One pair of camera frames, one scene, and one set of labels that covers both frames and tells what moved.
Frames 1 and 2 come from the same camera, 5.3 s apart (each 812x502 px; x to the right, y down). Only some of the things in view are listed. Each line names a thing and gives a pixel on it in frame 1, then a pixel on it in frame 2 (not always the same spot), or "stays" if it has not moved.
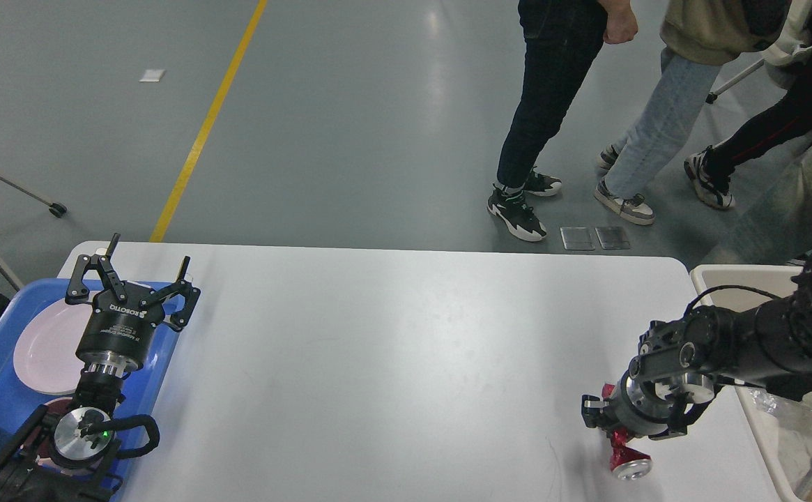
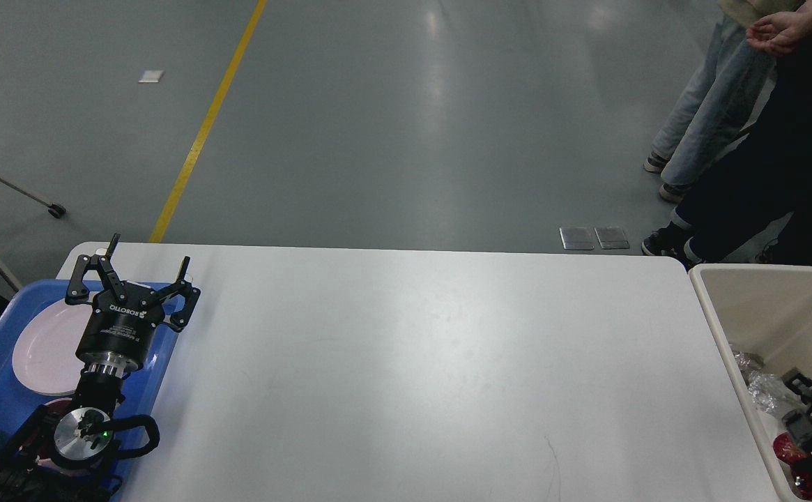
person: (686, 86) to (713, 109)
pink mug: (44, 450) stays
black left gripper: (114, 339) stays
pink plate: (47, 344) stays
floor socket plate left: (577, 238) stays
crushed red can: (626, 463) to (789, 450)
